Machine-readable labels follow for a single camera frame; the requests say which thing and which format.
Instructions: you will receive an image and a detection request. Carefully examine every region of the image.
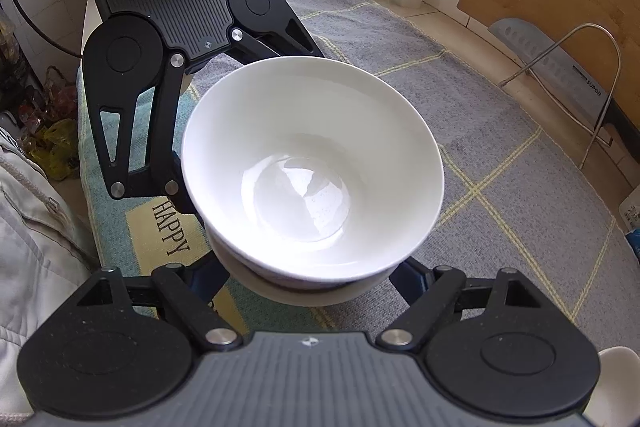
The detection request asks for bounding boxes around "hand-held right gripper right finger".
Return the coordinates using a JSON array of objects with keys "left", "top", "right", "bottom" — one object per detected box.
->
[{"left": 375, "top": 257, "right": 543, "bottom": 353}]

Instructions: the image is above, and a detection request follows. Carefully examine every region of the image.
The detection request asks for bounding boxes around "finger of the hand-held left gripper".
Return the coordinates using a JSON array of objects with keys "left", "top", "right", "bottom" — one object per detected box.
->
[
  {"left": 90, "top": 52, "right": 203, "bottom": 215},
  {"left": 227, "top": 14, "right": 326, "bottom": 63}
]

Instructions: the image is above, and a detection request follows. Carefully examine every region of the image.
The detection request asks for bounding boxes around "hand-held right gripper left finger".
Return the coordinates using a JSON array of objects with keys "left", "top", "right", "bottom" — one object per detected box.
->
[{"left": 77, "top": 257, "right": 243, "bottom": 352}]

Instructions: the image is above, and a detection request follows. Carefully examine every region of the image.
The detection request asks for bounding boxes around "plain white bowl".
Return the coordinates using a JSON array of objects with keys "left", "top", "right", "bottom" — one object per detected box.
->
[{"left": 181, "top": 57, "right": 445, "bottom": 294}]

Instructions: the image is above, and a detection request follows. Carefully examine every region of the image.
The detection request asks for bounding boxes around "yellow plastic bag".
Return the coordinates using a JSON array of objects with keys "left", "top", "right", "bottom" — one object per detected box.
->
[{"left": 27, "top": 118, "right": 81, "bottom": 182}]

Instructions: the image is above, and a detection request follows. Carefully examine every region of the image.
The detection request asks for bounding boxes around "grey and teal checked mat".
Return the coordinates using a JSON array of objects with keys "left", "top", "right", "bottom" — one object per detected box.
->
[{"left": 75, "top": 0, "right": 631, "bottom": 358}]

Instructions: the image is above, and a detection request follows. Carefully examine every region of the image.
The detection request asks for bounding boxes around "person's beige jacket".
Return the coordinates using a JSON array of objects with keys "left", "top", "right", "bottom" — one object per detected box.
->
[{"left": 0, "top": 140, "right": 108, "bottom": 418}]

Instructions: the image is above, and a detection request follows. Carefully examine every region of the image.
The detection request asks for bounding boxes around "white and blue salt bag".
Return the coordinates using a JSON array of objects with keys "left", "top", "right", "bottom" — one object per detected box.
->
[{"left": 619, "top": 187, "right": 640, "bottom": 268}]

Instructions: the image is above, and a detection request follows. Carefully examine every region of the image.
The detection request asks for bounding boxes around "black cable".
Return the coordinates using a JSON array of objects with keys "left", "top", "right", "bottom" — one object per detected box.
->
[{"left": 0, "top": 0, "right": 86, "bottom": 58}]

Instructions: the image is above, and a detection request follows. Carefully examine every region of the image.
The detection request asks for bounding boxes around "black-handled kitchen knife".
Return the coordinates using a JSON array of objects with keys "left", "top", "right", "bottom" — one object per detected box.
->
[{"left": 487, "top": 18, "right": 640, "bottom": 143}]

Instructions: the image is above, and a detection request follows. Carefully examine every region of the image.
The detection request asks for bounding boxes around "metal wire rack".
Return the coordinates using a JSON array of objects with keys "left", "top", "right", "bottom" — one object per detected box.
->
[{"left": 500, "top": 23, "right": 626, "bottom": 170}]

